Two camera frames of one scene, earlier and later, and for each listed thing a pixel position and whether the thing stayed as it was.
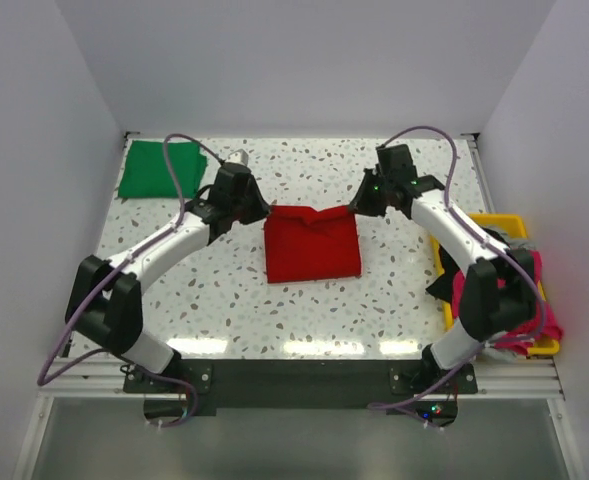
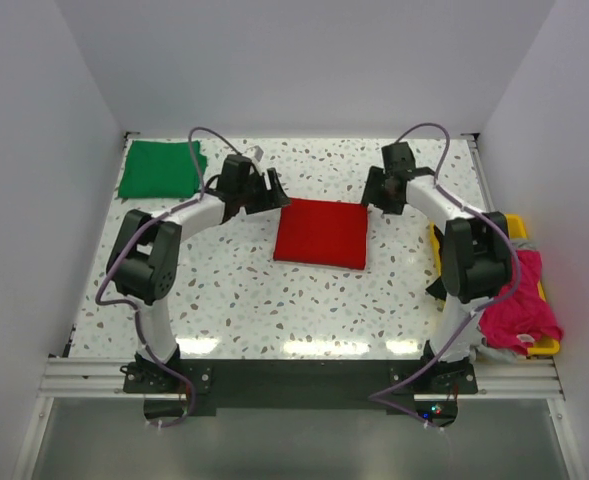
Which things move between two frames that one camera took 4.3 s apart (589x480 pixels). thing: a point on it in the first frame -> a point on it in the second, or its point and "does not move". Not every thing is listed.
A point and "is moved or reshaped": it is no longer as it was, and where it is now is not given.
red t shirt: (301, 243) is moved or reshaped
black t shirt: (443, 286) does not move
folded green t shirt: (145, 174) does not move
